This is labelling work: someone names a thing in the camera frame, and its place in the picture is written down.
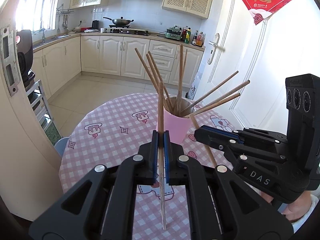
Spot kitchen faucet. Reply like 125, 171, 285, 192
39, 28, 46, 43

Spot kitchen window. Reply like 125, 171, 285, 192
15, 0, 58, 33

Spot person's right hand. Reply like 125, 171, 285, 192
260, 189, 316, 223

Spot pink cylindrical utensil holder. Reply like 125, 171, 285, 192
160, 107, 192, 144

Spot pink checkered tablecloth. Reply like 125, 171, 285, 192
58, 92, 253, 240

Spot white door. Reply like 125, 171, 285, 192
193, 0, 319, 133

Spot cream lower cabinets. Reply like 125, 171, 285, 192
32, 35, 205, 98

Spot dark sauce bottle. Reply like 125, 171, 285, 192
191, 30, 198, 46

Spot green bottle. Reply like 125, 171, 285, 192
184, 28, 191, 44

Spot green electric cooker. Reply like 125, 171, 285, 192
165, 26, 182, 41

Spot metal shelf rack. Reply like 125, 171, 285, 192
26, 80, 62, 146

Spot gas stove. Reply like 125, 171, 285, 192
100, 27, 150, 36

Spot black wok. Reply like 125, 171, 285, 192
104, 17, 134, 27

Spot black appliance on stand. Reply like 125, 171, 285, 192
16, 30, 35, 88

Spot black kettle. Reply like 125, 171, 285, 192
92, 20, 99, 30

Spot metal door strike plate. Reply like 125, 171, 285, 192
1, 25, 21, 96

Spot silver door handle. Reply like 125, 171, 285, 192
207, 33, 225, 65

